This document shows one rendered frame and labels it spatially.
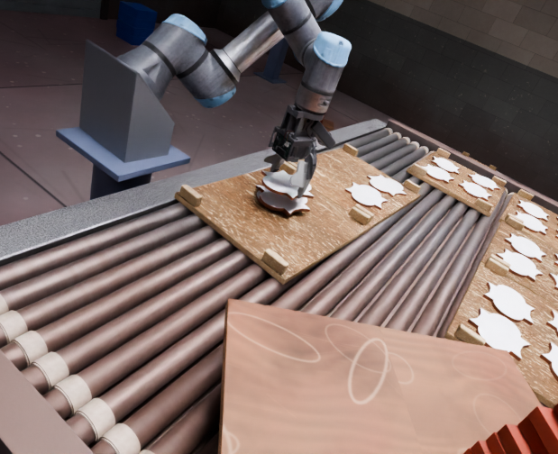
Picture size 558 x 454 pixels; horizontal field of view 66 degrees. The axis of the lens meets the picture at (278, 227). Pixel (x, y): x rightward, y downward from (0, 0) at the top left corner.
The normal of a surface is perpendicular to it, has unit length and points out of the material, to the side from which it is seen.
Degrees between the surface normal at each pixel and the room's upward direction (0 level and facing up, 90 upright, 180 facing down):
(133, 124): 90
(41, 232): 0
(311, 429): 0
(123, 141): 90
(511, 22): 90
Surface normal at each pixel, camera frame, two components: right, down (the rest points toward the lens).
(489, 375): 0.31, -0.80
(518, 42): -0.54, 0.30
